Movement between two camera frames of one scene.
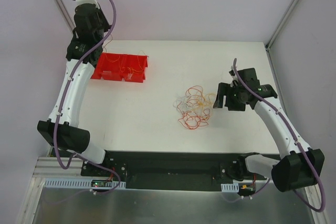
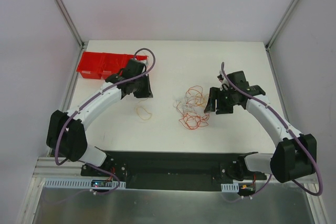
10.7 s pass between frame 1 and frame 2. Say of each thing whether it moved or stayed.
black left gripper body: moved
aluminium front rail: stayed
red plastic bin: stayed
